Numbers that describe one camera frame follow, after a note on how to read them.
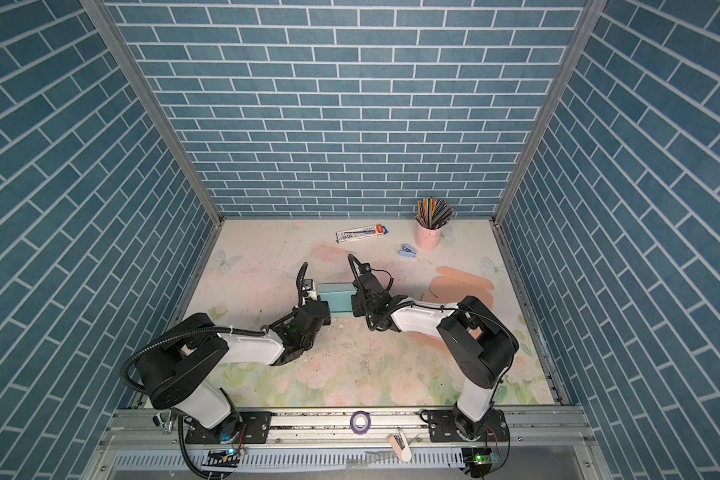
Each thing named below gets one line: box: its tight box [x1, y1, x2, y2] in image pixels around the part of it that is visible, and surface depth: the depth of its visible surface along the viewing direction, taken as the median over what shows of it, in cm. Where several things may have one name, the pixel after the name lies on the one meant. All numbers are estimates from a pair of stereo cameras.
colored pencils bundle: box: [415, 197, 455, 230], surface depth 107 cm
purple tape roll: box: [350, 410, 371, 435], surface depth 76 cm
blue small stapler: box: [398, 244, 417, 258], surface depth 111 cm
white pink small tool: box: [387, 428, 412, 462], surface depth 71 cm
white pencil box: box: [336, 225, 389, 243], surface depth 118 cm
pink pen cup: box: [415, 222, 443, 250], surface depth 108 cm
